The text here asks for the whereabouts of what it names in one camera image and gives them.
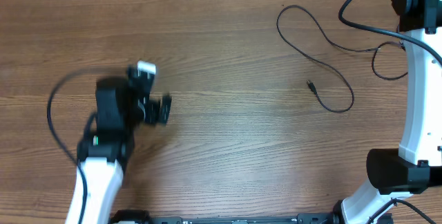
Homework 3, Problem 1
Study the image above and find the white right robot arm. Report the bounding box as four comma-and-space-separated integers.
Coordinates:
334, 0, 441, 223

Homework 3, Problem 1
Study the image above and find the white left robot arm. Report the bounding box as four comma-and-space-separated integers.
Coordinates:
66, 77, 172, 223

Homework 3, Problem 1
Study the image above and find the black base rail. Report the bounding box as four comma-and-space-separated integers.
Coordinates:
108, 209, 343, 224

